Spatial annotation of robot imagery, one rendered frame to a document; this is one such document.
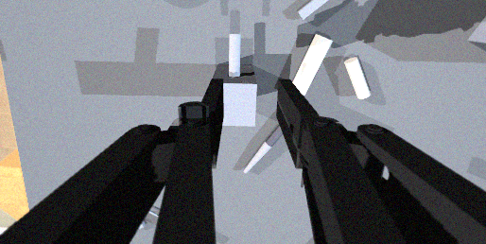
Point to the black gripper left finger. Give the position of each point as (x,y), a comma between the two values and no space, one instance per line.
(101,203)

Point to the dark grey block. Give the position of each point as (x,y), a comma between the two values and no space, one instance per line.
(478,37)

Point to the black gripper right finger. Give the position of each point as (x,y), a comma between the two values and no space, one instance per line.
(345,188)

